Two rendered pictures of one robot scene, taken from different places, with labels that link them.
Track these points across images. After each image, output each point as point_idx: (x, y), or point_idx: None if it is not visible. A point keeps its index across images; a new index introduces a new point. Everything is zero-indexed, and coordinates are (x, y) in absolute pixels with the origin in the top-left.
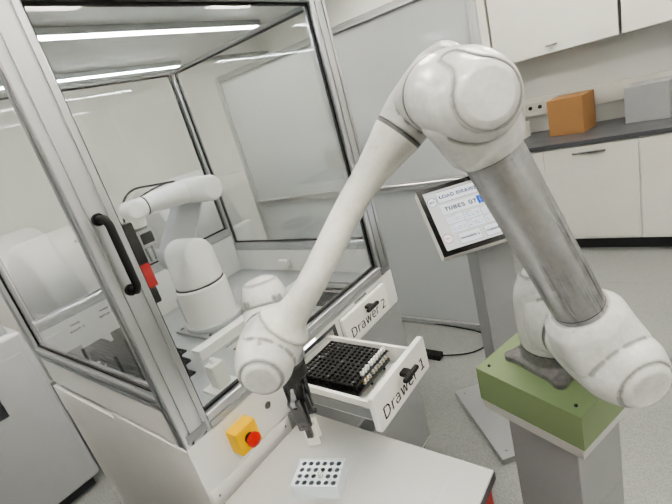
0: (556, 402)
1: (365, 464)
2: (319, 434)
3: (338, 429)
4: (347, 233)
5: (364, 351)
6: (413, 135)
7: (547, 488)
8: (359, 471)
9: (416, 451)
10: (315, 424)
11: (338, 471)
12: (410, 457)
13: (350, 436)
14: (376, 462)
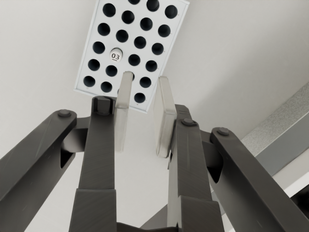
0: None
1: (147, 133)
2: (153, 111)
3: (269, 91)
4: None
5: None
6: None
7: (152, 229)
8: (134, 120)
9: (144, 211)
10: (155, 129)
11: (117, 95)
12: (135, 201)
13: (233, 114)
14: (144, 151)
